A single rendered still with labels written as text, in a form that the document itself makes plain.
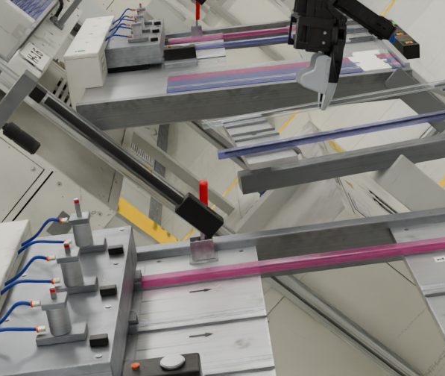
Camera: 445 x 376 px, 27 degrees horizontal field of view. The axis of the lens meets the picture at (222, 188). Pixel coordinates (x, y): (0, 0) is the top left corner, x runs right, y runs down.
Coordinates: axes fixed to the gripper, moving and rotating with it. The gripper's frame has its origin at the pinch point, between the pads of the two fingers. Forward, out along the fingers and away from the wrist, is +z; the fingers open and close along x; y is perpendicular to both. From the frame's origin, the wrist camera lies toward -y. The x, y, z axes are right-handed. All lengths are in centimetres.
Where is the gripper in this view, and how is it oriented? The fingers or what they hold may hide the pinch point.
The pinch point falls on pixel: (326, 101)
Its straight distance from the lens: 158.5
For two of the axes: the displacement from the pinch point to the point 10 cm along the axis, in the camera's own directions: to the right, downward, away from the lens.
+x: 1.2, 2.4, -9.6
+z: -1.1, 9.7, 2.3
